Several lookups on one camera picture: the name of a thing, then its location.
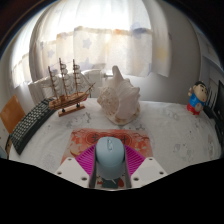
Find black router with antennas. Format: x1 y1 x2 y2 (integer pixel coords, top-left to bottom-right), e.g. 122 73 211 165
203 84 218 120

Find cartoon boy figure clock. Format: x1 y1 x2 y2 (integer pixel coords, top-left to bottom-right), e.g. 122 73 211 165
186 80 209 117

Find white cartoon-print tablecloth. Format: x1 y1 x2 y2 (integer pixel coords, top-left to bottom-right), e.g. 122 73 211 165
7 97 224 176

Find wooden model sailing ship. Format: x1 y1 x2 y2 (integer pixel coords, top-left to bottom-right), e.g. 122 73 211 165
46 57 96 118

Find black computer keyboard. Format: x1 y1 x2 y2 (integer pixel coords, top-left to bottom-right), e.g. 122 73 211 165
9 97 58 156

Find light blue computer mouse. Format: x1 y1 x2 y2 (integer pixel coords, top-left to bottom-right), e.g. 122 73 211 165
94 135 127 183

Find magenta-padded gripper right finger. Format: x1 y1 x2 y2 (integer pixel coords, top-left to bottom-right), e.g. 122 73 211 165
123 143 168 190

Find white star-print curtain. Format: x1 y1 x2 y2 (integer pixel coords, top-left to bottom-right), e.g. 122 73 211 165
11 0 173 89

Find orange printed mouse pad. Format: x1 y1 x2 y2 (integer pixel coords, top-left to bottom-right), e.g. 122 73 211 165
60 128 155 191

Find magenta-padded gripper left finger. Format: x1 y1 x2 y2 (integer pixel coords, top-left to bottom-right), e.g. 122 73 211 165
55 143 98 189

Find white wall shelf unit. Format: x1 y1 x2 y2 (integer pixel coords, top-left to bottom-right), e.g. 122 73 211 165
196 29 224 101

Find large white conch shell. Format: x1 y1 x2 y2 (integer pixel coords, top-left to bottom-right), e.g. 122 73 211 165
96 65 142 127

